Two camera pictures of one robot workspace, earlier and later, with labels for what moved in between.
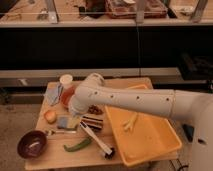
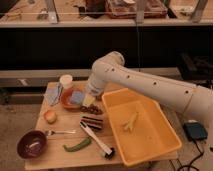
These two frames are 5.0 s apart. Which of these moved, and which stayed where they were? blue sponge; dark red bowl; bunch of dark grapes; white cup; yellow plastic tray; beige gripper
Moved: blue sponge; beige gripper
Stayed: white cup; dark red bowl; bunch of dark grapes; yellow plastic tray
